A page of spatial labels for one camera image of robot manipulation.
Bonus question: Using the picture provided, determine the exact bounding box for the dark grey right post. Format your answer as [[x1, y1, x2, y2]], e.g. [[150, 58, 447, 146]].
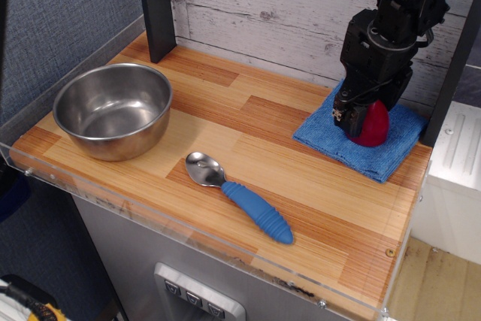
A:
[[420, 0, 480, 147]]

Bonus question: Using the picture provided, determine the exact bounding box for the white side cabinet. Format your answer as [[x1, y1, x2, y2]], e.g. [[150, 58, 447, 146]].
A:
[[411, 101, 480, 264]]

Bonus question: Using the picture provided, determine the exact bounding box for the clear acrylic guard rail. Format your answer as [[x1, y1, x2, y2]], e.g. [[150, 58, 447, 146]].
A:
[[0, 16, 432, 321]]

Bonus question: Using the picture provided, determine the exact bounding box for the dark grey left post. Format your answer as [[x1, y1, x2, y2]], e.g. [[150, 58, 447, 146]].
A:
[[141, 0, 177, 63]]

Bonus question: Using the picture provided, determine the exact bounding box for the silver button control panel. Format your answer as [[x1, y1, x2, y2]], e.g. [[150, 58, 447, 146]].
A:
[[154, 262, 247, 320]]

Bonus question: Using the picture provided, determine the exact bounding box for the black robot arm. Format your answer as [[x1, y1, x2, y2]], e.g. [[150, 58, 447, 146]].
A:
[[332, 0, 449, 138]]

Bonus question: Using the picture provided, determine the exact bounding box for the stainless steel bowl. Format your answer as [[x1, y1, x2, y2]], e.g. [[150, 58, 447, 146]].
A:
[[53, 63, 173, 162]]

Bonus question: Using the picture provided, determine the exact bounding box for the yellow black object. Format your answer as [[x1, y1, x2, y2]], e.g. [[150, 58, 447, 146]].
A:
[[1, 284, 67, 320]]

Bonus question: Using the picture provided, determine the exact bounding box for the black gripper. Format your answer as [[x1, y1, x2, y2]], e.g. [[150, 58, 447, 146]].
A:
[[332, 9, 417, 138]]

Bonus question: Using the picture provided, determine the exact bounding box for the dark grey post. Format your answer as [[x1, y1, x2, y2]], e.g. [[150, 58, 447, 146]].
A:
[[420, 0, 480, 147], [141, 0, 177, 63]]

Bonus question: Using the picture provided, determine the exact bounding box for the folded blue rag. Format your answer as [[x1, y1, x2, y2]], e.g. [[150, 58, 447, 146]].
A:
[[292, 85, 427, 183]]

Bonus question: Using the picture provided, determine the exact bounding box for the red toy strawberry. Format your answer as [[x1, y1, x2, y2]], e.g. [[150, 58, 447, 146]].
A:
[[346, 100, 390, 147]]

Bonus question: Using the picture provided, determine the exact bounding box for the blue handled metal spoon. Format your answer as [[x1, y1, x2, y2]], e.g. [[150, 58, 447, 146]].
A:
[[185, 152, 294, 245]]

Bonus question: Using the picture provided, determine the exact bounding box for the stainless steel cabinet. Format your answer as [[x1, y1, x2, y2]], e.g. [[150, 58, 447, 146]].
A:
[[74, 197, 383, 320]]

